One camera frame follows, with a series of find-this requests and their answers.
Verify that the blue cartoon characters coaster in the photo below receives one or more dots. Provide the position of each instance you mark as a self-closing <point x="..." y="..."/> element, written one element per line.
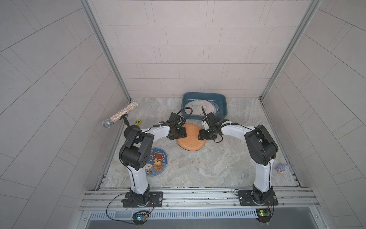
<point x="157" y="162"/>

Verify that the glitter microphone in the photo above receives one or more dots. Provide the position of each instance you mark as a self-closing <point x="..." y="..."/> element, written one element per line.
<point x="118" y="116"/>

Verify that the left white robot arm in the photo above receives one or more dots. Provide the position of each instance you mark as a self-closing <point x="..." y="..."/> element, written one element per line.
<point x="135" y="152"/>

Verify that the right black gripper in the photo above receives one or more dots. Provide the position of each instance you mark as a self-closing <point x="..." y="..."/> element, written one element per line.
<point x="202" y="134"/>

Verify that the black microphone stand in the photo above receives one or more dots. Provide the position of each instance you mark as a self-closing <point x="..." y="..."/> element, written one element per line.
<point x="129" y="127"/>

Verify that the small purple toy figure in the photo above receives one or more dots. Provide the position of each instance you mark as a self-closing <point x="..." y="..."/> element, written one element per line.
<point x="281" y="168"/>

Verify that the aluminium frame rail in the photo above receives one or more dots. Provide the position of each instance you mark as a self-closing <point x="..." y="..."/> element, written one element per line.
<point x="198" y="203"/>

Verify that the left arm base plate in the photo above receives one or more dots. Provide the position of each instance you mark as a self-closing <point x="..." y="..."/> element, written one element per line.
<point x="148" y="199"/>

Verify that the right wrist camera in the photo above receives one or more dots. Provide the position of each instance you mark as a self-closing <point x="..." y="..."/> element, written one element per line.
<point x="205" y="124"/>

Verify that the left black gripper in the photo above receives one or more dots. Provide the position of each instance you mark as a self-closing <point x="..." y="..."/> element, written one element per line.
<point x="183" y="133"/>

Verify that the white blue butterfly coaster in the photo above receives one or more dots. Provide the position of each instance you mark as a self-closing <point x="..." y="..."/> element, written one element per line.
<point x="197" y="105"/>

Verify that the left small circuit board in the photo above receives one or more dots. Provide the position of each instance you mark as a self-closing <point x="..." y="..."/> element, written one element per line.
<point x="140" y="217"/>

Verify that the yellow wooden toy block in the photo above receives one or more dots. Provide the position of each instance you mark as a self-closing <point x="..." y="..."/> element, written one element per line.
<point x="137" y="122"/>

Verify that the right small circuit board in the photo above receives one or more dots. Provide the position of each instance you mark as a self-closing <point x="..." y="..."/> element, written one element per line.
<point x="264" y="215"/>

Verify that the small circuit board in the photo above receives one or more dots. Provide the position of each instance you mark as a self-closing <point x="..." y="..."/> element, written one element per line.
<point x="140" y="217"/>
<point x="264" y="215"/>

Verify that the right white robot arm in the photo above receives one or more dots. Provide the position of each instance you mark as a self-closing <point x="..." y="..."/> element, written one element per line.
<point x="262" y="149"/>

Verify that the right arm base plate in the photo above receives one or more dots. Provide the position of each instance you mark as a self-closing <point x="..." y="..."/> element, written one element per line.
<point x="257" y="198"/>

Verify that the teal plastic storage box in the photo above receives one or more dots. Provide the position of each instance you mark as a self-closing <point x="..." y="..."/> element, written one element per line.
<point x="211" y="102"/>

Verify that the blue bears picnic coaster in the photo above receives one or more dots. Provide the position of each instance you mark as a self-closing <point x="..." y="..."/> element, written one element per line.
<point x="216" y="108"/>

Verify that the orange round coaster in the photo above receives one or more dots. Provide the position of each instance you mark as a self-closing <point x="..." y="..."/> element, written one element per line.
<point x="191" y="142"/>

